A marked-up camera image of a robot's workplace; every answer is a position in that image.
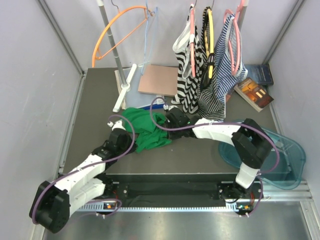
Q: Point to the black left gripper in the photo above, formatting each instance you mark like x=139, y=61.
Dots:
x=130, y=140

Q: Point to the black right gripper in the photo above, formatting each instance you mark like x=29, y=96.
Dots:
x=172, y=137

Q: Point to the green tank top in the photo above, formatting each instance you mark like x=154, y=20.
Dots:
x=148, y=135

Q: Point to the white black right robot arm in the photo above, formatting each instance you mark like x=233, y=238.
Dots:
x=251, y=142

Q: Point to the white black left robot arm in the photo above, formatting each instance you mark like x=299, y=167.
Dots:
x=56, y=201

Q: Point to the wide black white striped top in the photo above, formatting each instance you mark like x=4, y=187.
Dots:
x=187, y=84

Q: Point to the thin black white striped top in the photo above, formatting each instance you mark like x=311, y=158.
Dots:
x=209, y=105

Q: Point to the blue white striped tank top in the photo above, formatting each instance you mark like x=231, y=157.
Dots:
x=225, y=80

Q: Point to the yellow black hanger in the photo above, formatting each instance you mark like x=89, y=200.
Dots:
x=207, y=37

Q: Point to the orange plastic hanger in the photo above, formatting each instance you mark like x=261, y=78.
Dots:
x=97, y=55

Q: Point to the pink hanger left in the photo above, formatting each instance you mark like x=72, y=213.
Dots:
x=192, y=39

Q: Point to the pink hanger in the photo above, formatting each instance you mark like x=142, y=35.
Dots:
x=236, y=58
x=192, y=39

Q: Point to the pink hanger right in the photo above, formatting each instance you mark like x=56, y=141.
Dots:
x=236, y=58

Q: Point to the white rack base foot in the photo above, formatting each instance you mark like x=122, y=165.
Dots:
x=125, y=87

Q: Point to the pink brown notebook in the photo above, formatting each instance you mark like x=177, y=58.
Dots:
x=159, y=80

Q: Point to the blue white folder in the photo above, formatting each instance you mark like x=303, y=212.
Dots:
x=134, y=98

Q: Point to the orange cover book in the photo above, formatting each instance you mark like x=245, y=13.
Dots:
x=253, y=94

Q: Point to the dark blue book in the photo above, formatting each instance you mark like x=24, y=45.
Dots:
x=260, y=73

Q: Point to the teal transparent plastic basket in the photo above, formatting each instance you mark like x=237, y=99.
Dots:
x=282, y=168

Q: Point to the grey rack pole right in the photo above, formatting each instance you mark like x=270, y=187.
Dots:
x=243, y=15

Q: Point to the grey rack pole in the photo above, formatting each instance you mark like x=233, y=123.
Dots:
x=243, y=15
x=103, y=13

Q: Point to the grey rack pole left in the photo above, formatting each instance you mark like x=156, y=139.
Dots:
x=103, y=13

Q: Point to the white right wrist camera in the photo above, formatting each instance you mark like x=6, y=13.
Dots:
x=167, y=107

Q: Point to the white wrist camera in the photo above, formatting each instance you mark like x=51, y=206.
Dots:
x=167, y=107
x=116, y=125

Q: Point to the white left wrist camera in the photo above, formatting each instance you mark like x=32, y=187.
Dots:
x=116, y=125

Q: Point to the light blue wire hanger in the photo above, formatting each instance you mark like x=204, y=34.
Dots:
x=149, y=39

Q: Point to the grey slotted cable duct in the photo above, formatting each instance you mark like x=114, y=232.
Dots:
x=110, y=206

